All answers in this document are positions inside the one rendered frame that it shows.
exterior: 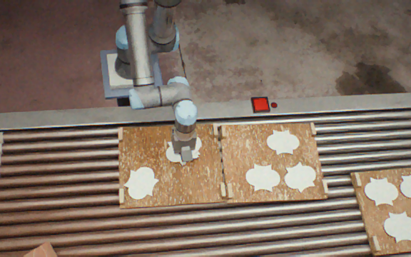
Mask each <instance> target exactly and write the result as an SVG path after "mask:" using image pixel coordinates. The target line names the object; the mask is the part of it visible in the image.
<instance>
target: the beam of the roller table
mask: <svg viewBox="0 0 411 257"><path fill-rule="evenodd" d="M272 102H275V103H276V104H277V107H276V108H272V107H271V106H270V104H271V103H272ZM268 103H269V106H270V112H268V113H255V114H254V113H253V107H252V103H251V100H249V101H219V102H204V103H194V104H195V105H196V106H197V108H198V118H197V121H196V122H204V121H230V120H243V119H269V118H283V117H296V116H322V115H336V114H361V113H375V112H388V111H411V92H410V93H396V94H368V95H352V96H324V97H308V98H294V99H268ZM175 120H176V118H175V114H174V110H173V105H172V106H161V107H155V108H149V109H139V110H133V109H132V108H131V106H114V107H100V108H85V109H56V110H51V111H27V112H12V113H0V132H4V133H8V132H21V131H47V130H60V129H85V128H98V127H112V126H137V125H151V124H174V123H175Z"/></svg>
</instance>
